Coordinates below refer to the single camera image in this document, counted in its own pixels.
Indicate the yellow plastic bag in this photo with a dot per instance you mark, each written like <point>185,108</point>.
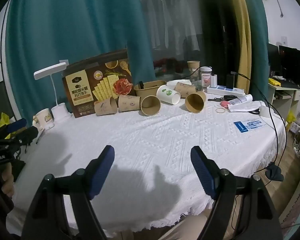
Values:
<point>2,125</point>
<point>290,118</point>

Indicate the white green-print paper cup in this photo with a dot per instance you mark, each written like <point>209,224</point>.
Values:
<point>167,93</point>

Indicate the pink round object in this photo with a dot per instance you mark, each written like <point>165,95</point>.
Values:
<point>224,103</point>

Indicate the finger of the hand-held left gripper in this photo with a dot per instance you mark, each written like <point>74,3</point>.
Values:
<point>27,135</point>
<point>16,125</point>

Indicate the black monitor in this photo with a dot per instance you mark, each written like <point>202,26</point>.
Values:
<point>292,66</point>

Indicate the crumpled white paper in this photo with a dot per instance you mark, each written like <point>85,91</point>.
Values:
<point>179,82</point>

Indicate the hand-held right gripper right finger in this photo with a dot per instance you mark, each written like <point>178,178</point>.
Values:
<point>202,173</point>

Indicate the white power strip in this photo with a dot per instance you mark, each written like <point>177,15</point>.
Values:
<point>224,90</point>

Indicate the person's left hand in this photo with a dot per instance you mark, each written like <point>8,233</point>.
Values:
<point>8,182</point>

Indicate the small black object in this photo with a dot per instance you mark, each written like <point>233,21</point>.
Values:
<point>141,84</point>

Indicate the clear jar white lid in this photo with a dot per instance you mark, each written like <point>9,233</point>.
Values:
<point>206,77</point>

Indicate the white textured tablecloth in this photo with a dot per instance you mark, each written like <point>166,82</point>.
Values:
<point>150,142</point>

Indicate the kraft paper cup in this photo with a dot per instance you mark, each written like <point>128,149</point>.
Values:
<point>150,106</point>
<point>195,102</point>
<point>128,103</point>
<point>184,88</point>
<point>193,67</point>
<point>105,107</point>

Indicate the white desk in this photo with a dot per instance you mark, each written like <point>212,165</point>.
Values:
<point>282,100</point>

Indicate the kraft paper rectangular container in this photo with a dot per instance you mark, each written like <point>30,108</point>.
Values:
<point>150,89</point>

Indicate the brown cracker box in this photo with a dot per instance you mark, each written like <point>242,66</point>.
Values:
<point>90,92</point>

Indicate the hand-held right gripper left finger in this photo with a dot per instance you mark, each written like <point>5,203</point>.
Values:
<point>102,173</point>

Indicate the black pen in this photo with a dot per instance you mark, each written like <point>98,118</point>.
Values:
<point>38,139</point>

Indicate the black remote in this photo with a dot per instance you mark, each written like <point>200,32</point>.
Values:
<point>229,97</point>

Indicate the white plastic bag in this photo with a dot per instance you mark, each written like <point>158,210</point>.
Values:
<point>247,106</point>

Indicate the hanging white garments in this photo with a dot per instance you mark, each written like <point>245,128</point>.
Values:
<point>169,20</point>

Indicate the white tube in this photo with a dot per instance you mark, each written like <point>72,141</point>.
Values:
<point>241,99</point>

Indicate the white printed mug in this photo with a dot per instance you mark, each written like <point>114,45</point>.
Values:
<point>46,118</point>

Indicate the blue white card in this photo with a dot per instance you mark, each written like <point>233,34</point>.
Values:
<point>249,125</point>

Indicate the yellow curtain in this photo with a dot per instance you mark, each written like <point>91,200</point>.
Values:
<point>241,30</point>

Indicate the teal curtain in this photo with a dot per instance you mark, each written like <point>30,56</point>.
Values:
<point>257,42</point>
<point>65,30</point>

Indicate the rubber band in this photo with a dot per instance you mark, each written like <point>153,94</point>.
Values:
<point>216,110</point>

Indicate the white desk lamp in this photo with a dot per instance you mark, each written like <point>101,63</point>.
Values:
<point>61,111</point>

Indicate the yellow packet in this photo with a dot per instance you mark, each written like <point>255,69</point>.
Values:
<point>274,81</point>

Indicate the small white box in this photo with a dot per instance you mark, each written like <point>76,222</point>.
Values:
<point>214,80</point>

